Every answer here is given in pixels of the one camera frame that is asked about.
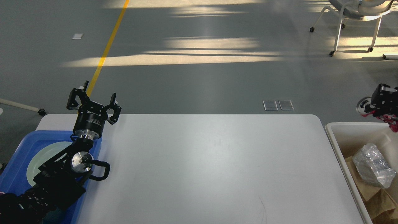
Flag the dark green mug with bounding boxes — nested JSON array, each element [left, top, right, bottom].
[[40, 208, 67, 224]]

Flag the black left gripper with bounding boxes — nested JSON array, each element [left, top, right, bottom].
[[67, 80, 121, 139]]

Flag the blue plastic tray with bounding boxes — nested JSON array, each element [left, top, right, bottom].
[[1, 130, 101, 224]]

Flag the pale green plate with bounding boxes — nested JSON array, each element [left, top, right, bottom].
[[26, 141, 71, 187]]

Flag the white chair at left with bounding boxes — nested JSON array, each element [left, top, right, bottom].
[[0, 98, 47, 116]]

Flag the brown paper bag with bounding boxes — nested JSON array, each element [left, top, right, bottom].
[[345, 156, 381, 202], [361, 183, 398, 224]]

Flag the metal floor socket plates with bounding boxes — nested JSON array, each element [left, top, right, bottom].
[[263, 100, 295, 111]]

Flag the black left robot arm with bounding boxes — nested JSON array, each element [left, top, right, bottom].
[[1, 81, 121, 224]]

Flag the white plastic bin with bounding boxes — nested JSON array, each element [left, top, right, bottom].
[[325, 122, 398, 224]]

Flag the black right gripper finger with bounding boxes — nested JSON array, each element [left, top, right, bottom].
[[364, 83, 398, 117]]

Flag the white chair on casters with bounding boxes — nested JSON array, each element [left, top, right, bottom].
[[309, 0, 394, 57]]

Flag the red candy wrapper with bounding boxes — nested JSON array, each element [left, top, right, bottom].
[[356, 96, 398, 133]]

